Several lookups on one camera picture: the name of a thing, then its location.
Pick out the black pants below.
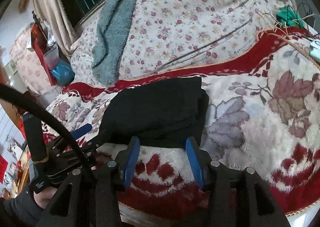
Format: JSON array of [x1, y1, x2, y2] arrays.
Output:
[[98, 77, 209, 148]]

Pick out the person's left hand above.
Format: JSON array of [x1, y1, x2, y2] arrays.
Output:
[[34, 187, 57, 209]]

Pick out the dark jacket sleeve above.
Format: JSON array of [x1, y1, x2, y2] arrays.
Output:
[[1, 184, 43, 227]]

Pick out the blue plastic bag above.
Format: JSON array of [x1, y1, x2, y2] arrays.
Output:
[[51, 59, 75, 87]]

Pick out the floral covered furniture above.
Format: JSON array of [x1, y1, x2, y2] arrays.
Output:
[[9, 22, 52, 95]]

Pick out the clear plastic container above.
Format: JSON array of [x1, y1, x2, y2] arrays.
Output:
[[44, 45, 60, 70]]

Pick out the red white floral blanket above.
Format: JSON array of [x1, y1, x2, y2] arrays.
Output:
[[47, 27, 319, 216]]

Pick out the beige curtain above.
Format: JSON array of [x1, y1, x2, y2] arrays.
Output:
[[30, 0, 79, 56]]

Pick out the teal fleece jacket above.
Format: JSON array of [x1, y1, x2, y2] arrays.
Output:
[[92, 0, 137, 86]]

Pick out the floral quilt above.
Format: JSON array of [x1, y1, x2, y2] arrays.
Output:
[[71, 0, 296, 88]]

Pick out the green cloth item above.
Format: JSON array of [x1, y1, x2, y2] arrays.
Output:
[[276, 7, 304, 28]]

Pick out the black cable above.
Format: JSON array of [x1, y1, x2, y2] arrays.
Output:
[[0, 84, 91, 170]]

